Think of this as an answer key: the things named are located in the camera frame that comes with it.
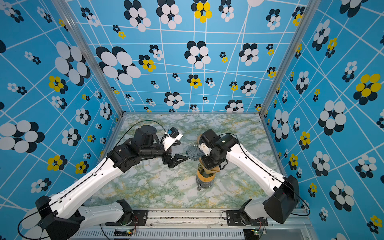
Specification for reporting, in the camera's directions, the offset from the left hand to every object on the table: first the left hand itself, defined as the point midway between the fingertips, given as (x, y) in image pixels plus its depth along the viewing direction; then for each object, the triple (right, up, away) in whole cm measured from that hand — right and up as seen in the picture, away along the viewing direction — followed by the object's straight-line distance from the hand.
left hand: (184, 149), depth 66 cm
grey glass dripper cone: (+4, -7, +28) cm, 29 cm away
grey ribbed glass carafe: (+9, -21, +13) cm, 26 cm away
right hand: (+11, -10, +10) cm, 18 cm away
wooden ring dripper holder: (+10, -17, +11) cm, 23 cm away
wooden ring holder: (+7, +2, +38) cm, 39 cm away
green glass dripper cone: (+9, -14, +13) cm, 21 cm away
